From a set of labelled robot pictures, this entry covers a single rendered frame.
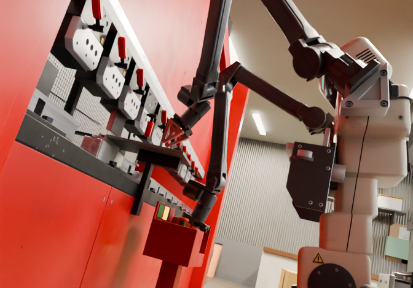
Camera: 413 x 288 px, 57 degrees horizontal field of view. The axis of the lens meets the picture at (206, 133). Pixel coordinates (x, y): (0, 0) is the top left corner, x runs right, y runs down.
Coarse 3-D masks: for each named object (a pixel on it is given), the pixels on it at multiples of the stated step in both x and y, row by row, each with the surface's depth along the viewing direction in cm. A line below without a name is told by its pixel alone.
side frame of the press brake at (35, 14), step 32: (0, 0) 37; (32, 0) 41; (64, 0) 47; (0, 32) 38; (32, 32) 42; (0, 64) 39; (32, 64) 44; (0, 96) 40; (0, 128) 41; (0, 160) 42
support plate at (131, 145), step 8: (112, 136) 125; (120, 144) 132; (128, 144) 128; (136, 144) 124; (144, 144) 123; (152, 144) 122; (136, 152) 139; (160, 152) 127; (168, 152) 124; (176, 152) 121; (184, 160) 130
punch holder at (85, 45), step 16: (80, 0) 91; (80, 16) 90; (64, 32) 90; (80, 32) 91; (96, 32) 99; (64, 48) 90; (80, 48) 92; (96, 48) 101; (64, 64) 101; (80, 64) 98; (96, 64) 102
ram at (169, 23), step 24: (120, 0) 109; (144, 0) 127; (168, 0) 150; (192, 0) 184; (120, 24) 113; (144, 24) 131; (168, 24) 156; (192, 24) 194; (144, 48) 136; (168, 48) 163; (192, 48) 204; (144, 72) 141; (168, 72) 171; (192, 72) 216; (168, 96) 179; (192, 144) 262
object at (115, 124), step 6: (114, 114) 131; (120, 114) 135; (108, 120) 131; (114, 120) 131; (120, 120) 136; (108, 126) 130; (114, 126) 132; (120, 126) 137; (108, 132) 130; (114, 132) 133; (120, 132) 138
